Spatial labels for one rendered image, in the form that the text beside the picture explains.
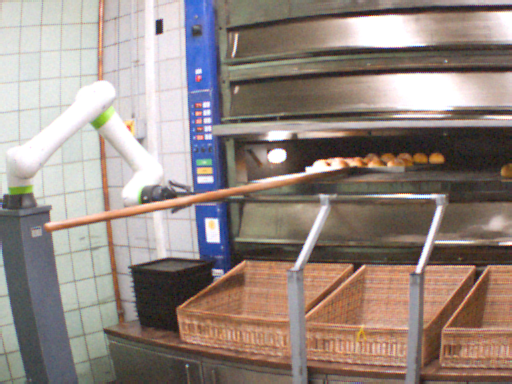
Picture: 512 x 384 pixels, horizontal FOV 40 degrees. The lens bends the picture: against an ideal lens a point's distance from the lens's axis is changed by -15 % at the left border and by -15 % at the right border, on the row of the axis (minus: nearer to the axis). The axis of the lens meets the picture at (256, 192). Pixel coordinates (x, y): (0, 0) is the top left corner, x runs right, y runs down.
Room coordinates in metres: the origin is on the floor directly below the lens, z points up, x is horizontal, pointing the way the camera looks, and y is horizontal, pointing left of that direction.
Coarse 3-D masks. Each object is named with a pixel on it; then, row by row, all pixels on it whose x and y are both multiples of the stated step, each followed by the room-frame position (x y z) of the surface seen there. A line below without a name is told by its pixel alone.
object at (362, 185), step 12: (360, 180) 3.24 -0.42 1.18; (372, 180) 3.20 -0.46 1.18; (432, 180) 3.02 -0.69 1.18; (444, 180) 2.98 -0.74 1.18; (456, 180) 2.93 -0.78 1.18; (468, 180) 2.88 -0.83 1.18; (492, 180) 2.82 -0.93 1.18; (504, 180) 2.78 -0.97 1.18; (252, 192) 3.51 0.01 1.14; (264, 192) 3.47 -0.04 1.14; (276, 192) 3.44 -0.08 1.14; (288, 192) 3.40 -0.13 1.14; (300, 192) 3.36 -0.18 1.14; (312, 192) 3.32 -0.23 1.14; (324, 192) 3.29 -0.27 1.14
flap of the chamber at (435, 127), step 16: (240, 128) 3.35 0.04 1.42; (256, 128) 3.30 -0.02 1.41; (272, 128) 3.25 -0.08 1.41; (288, 128) 3.20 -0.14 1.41; (304, 128) 3.15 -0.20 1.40; (320, 128) 3.11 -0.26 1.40; (336, 128) 3.06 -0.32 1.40; (352, 128) 3.02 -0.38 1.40; (368, 128) 2.98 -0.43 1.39; (384, 128) 2.94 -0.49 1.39; (400, 128) 2.91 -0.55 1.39; (416, 128) 2.87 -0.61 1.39; (432, 128) 2.82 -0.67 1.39; (448, 128) 2.78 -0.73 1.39; (464, 128) 2.74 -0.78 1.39; (480, 128) 2.69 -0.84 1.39; (496, 128) 2.65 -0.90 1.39
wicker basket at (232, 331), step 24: (240, 264) 3.48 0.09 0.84; (264, 264) 3.44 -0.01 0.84; (288, 264) 3.36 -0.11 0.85; (312, 264) 3.29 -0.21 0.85; (216, 288) 3.34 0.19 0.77; (240, 288) 3.46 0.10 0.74; (264, 288) 3.41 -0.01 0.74; (312, 288) 3.27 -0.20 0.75; (336, 288) 3.08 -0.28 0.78; (192, 312) 3.09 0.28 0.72; (216, 312) 3.33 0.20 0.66; (240, 312) 3.45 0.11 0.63; (264, 312) 3.39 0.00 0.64; (288, 312) 3.31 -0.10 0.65; (192, 336) 3.10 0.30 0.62; (216, 336) 3.19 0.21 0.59; (240, 336) 2.95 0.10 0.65; (264, 336) 2.88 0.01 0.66; (288, 336) 2.81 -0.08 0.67
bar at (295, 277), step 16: (320, 224) 2.79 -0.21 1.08; (432, 224) 2.49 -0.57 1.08; (432, 240) 2.45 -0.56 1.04; (304, 256) 2.70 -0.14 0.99; (288, 272) 2.67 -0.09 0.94; (416, 272) 2.38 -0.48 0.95; (288, 288) 2.67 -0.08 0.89; (416, 288) 2.36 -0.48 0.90; (288, 304) 2.67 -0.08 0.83; (304, 304) 2.68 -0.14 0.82; (416, 304) 2.36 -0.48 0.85; (304, 320) 2.67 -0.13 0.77; (416, 320) 2.35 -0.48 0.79; (304, 336) 2.67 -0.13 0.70; (416, 336) 2.35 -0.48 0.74; (304, 352) 2.67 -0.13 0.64; (416, 352) 2.35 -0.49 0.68; (304, 368) 2.66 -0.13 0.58; (416, 368) 2.35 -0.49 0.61
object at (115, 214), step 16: (304, 176) 3.36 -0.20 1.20; (320, 176) 3.45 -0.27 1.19; (208, 192) 2.91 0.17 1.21; (224, 192) 2.96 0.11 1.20; (240, 192) 3.03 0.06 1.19; (128, 208) 2.59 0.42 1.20; (144, 208) 2.64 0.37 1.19; (160, 208) 2.70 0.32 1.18; (48, 224) 2.29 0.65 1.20; (64, 224) 2.34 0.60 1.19; (80, 224) 2.40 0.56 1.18
